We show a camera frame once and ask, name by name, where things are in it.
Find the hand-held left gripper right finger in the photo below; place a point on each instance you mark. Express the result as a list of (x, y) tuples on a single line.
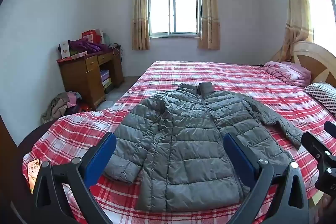
[(239, 155)]

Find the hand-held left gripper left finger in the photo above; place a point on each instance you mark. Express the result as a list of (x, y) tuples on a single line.
[(101, 158)]

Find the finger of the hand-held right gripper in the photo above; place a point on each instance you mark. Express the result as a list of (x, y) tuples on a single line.
[(316, 146), (331, 128)]

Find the grey puffer jacket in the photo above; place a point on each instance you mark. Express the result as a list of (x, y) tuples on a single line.
[(183, 140)]

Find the pile of clothes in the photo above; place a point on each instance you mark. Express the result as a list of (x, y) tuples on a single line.
[(63, 106)]

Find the purple clothes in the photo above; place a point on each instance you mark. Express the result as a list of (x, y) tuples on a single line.
[(86, 46)]

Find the striped pillow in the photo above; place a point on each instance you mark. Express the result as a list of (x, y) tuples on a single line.
[(323, 96)]

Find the smartphone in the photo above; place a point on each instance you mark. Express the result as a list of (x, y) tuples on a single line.
[(33, 174)]

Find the pink folded quilt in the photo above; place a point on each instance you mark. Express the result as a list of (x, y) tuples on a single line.
[(288, 73)]

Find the wooden headboard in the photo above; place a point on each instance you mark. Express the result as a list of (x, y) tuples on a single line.
[(312, 58)]

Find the red plaid bed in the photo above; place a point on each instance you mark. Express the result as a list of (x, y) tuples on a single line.
[(236, 82)]

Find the stack of boxes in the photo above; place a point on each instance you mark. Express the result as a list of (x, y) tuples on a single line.
[(105, 81)]

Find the wooden desk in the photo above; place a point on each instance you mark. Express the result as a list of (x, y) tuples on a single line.
[(76, 79)]

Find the wooden door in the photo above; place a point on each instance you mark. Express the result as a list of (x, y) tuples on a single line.
[(6, 161)]

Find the flat red box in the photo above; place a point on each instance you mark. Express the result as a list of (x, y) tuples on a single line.
[(73, 57)]

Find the white box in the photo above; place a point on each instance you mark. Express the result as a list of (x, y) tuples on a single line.
[(65, 49)]

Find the green bottle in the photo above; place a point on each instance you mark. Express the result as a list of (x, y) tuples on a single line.
[(106, 39)]

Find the side window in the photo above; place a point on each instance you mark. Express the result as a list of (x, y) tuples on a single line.
[(324, 8)]

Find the long beige curtain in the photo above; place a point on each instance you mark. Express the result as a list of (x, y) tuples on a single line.
[(298, 8)]

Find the sliding window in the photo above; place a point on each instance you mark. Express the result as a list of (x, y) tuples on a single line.
[(173, 11)]

